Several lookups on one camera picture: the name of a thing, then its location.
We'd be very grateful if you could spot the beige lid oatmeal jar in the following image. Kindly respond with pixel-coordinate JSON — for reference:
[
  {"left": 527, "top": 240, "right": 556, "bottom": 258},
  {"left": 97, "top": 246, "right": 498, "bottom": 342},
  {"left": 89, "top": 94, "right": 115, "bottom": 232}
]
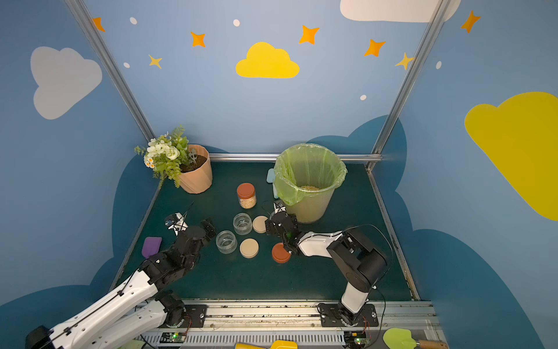
[{"left": 232, "top": 213, "right": 253, "bottom": 236}]

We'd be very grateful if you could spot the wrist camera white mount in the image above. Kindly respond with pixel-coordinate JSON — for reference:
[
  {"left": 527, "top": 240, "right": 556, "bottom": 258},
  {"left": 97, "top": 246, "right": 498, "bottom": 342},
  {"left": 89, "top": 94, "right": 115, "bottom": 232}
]
[
  {"left": 165, "top": 212, "right": 188, "bottom": 236},
  {"left": 273, "top": 199, "right": 286, "bottom": 215}
]

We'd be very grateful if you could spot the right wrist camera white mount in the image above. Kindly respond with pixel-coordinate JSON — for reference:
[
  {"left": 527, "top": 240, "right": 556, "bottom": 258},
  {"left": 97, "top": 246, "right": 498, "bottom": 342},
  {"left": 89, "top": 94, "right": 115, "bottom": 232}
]
[{"left": 273, "top": 199, "right": 286, "bottom": 215}]

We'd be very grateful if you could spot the beige jar lid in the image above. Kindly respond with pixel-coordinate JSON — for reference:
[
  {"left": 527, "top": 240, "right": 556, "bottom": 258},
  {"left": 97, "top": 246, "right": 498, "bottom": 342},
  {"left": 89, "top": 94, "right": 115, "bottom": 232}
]
[
  {"left": 240, "top": 238, "right": 260, "bottom": 259},
  {"left": 252, "top": 215, "right": 268, "bottom": 234}
]

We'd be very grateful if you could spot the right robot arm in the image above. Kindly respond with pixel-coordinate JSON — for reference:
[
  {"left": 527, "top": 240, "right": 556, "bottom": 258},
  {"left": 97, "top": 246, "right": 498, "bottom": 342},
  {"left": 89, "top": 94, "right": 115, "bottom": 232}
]
[{"left": 265, "top": 212, "right": 391, "bottom": 327}]

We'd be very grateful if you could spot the mesh bin green bag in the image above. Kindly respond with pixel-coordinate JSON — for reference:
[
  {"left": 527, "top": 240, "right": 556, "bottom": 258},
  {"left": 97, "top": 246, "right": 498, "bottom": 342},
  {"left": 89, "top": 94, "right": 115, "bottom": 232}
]
[{"left": 274, "top": 143, "right": 348, "bottom": 224}]

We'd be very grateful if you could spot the white flowers green plant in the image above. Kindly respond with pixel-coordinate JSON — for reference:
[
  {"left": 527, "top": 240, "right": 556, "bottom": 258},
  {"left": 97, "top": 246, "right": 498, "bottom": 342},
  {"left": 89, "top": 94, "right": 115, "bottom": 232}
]
[{"left": 134, "top": 125, "right": 197, "bottom": 188}]

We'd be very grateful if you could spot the controller board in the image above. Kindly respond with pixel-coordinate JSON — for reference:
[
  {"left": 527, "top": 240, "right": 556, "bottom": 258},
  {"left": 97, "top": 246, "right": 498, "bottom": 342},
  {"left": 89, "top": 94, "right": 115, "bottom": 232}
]
[
  {"left": 344, "top": 332, "right": 370, "bottom": 349},
  {"left": 159, "top": 332, "right": 187, "bottom": 344}
]

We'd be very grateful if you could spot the aluminium front rail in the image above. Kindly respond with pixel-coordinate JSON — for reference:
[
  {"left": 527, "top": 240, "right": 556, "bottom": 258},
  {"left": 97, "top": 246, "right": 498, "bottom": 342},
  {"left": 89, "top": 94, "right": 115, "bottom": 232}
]
[{"left": 119, "top": 300, "right": 447, "bottom": 348}]

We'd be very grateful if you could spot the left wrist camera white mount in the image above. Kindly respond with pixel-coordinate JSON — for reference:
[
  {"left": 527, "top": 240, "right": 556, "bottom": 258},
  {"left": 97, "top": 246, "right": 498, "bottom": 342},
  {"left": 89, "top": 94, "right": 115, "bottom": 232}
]
[{"left": 165, "top": 212, "right": 188, "bottom": 236}]

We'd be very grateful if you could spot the red lid oatmeal jar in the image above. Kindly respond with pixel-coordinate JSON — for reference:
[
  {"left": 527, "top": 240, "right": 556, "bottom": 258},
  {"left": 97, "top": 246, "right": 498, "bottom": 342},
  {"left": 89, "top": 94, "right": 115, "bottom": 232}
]
[{"left": 236, "top": 183, "right": 257, "bottom": 209}]

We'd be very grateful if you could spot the terracotta flower pot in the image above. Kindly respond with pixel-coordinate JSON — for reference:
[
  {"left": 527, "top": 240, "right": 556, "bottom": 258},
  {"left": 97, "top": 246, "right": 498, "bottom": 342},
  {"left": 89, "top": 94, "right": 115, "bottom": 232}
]
[{"left": 179, "top": 145, "right": 213, "bottom": 194}]

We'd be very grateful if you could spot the left controller board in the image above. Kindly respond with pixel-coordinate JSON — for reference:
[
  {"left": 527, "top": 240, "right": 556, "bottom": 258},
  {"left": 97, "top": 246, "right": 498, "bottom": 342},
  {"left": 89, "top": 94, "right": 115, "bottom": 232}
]
[{"left": 159, "top": 332, "right": 187, "bottom": 344}]

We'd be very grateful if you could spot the clear oatmeal jar front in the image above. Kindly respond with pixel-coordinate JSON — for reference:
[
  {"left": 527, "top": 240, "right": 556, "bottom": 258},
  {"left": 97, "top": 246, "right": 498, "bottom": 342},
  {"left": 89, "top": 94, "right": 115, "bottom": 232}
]
[{"left": 216, "top": 231, "right": 238, "bottom": 254}]

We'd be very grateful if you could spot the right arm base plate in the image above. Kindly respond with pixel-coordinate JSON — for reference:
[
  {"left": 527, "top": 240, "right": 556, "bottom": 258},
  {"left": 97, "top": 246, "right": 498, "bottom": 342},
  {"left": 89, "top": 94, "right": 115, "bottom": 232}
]
[{"left": 317, "top": 302, "right": 379, "bottom": 327}]

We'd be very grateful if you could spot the right controller board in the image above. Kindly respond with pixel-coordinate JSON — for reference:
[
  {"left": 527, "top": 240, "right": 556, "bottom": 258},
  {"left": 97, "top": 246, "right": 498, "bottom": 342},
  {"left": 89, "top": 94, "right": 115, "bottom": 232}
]
[{"left": 344, "top": 332, "right": 370, "bottom": 349}]

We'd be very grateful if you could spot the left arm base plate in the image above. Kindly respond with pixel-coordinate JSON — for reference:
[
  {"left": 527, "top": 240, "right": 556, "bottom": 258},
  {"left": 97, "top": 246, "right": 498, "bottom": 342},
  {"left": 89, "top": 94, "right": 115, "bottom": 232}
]
[{"left": 174, "top": 304, "right": 208, "bottom": 328}]

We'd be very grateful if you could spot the red jar lid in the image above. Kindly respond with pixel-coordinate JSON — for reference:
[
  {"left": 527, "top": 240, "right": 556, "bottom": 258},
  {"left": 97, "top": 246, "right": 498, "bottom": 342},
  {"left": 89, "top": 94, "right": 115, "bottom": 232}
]
[{"left": 272, "top": 243, "right": 291, "bottom": 264}]

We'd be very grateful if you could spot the green toy spatula wooden handle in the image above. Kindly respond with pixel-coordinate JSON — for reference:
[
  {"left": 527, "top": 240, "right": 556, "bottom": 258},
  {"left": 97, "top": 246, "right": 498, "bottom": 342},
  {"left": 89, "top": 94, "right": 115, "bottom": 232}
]
[{"left": 382, "top": 328, "right": 449, "bottom": 349}]

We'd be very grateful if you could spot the yellow toy scoop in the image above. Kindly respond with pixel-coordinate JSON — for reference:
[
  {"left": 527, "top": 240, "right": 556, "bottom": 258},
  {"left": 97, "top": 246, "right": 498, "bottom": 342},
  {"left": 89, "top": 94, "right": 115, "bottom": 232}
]
[{"left": 235, "top": 340, "right": 298, "bottom": 349}]

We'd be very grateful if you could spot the light blue toy spatula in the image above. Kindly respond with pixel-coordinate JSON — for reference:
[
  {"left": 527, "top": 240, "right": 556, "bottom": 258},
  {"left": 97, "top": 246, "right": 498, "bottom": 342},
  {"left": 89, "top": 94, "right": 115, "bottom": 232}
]
[{"left": 266, "top": 168, "right": 278, "bottom": 199}]

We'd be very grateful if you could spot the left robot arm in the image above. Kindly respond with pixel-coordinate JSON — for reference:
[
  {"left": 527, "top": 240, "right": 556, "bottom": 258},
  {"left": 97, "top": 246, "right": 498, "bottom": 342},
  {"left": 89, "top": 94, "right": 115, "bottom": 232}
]
[{"left": 25, "top": 219, "right": 217, "bottom": 348}]

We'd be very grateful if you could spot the purple pink toy spatula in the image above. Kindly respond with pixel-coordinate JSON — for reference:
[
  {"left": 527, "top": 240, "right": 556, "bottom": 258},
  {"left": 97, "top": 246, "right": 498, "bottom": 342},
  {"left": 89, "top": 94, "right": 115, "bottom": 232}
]
[{"left": 141, "top": 236, "right": 163, "bottom": 259}]

